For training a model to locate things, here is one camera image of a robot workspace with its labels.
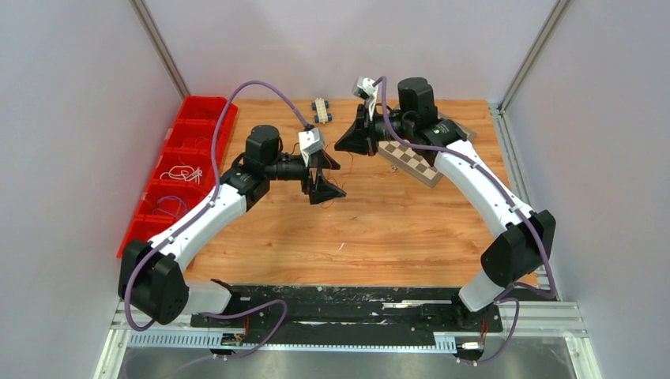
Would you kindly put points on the corner aluminium post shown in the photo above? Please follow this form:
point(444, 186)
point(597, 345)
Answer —
point(547, 29)
point(155, 37)

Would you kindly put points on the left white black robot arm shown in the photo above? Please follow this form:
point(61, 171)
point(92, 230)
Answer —
point(151, 278)

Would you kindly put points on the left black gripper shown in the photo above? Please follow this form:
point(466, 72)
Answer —
point(324, 190)

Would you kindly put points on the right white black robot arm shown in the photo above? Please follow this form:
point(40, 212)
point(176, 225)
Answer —
point(522, 236)

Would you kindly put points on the left corner aluminium post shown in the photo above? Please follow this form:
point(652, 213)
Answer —
point(155, 37)

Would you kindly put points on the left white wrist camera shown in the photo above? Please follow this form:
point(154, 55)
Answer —
point(310, 142)

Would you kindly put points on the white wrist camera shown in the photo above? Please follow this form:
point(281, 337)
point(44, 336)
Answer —
point(310, 142)
point(366, 90)

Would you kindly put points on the right corner aluminium post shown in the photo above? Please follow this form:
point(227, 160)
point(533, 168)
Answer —
point(547, 29)

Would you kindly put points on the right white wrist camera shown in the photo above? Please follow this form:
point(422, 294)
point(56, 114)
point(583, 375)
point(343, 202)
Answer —
point(366, 90)

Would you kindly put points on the aluminium frame rail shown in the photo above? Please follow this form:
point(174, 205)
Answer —
point(533, 328)

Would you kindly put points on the wooden chessboard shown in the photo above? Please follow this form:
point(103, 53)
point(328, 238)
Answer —
point(418, 157)

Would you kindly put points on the red plastic bin row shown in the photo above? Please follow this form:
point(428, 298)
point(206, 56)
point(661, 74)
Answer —
point(183, 173)

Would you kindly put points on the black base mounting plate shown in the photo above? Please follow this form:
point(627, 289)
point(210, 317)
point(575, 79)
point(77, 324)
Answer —
point(354, 316)

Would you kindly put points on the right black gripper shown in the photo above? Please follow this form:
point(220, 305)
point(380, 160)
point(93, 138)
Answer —
point(360, 138)

